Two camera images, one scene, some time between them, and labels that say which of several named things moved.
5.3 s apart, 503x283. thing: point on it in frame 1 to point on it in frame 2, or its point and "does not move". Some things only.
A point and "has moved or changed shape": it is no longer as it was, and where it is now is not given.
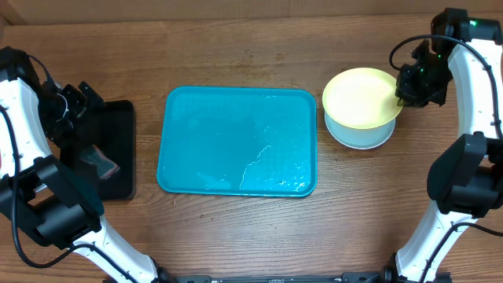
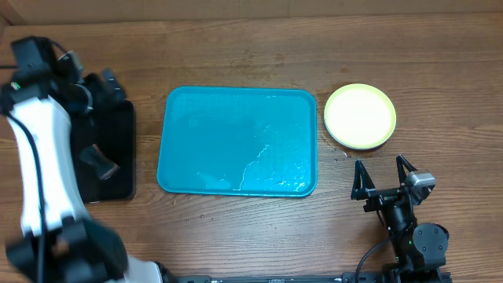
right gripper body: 421,85 to 380,200
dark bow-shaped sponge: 106,168 does not move
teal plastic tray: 242,141 does not move
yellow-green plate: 361,98 has moved or changed shape
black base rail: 346,277 does not move
